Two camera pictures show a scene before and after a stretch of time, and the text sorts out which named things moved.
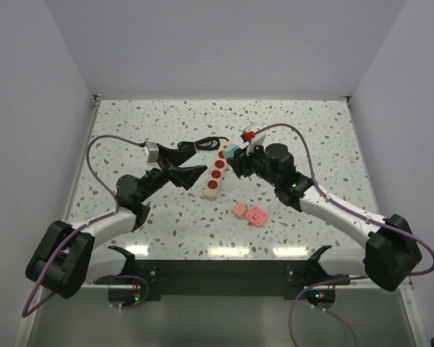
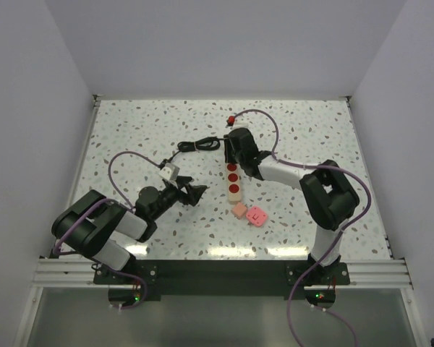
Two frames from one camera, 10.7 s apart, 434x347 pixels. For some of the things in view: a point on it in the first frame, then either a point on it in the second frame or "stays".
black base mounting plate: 224,280 stays
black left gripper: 181,176 to 194,191
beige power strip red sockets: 213,178 to 233,181
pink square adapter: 256,216 stays
